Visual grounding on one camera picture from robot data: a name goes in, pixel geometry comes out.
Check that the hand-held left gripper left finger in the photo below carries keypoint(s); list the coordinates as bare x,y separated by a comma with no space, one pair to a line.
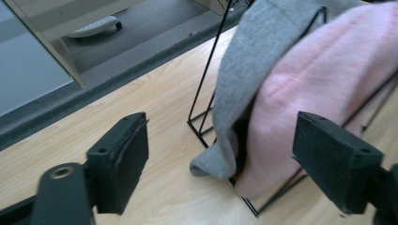
122,162

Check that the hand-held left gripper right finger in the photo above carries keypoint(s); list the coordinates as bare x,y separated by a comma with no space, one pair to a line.
334,159

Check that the pink knit beanie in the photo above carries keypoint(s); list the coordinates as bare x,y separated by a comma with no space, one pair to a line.
313,78

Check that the grey knit beanie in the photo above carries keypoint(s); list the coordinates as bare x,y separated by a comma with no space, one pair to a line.
250,62

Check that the white cabinet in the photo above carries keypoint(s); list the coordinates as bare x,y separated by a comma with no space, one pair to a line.
25,68

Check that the grey flat device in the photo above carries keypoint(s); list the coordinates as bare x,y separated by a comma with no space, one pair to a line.
94,27

